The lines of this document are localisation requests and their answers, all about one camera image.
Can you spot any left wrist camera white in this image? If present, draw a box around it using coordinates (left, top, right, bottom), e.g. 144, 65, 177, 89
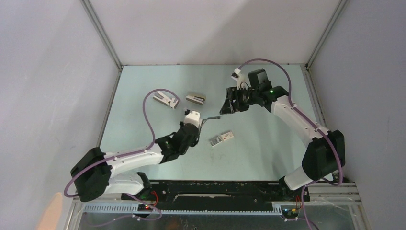
183, 108, 202, 128

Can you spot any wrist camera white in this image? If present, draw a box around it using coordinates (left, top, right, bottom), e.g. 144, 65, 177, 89
231, 68, 246, 90
183, 108, 202, 128

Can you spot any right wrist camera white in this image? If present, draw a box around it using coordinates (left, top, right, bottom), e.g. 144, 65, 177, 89
231, 68, 246, 90

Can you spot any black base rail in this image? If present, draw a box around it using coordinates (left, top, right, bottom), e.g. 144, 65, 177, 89
121, 180, 310, 212

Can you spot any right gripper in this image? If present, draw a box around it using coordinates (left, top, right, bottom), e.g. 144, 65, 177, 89
220, 86, 259, 115

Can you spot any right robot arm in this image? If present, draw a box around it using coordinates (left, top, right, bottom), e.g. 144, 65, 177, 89
220, 68, 345, 200

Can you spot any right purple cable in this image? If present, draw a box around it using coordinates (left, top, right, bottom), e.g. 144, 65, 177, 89
237, 58, 344, 230

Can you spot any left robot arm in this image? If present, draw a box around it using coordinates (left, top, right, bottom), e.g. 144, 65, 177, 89
70, 124, 201, 202

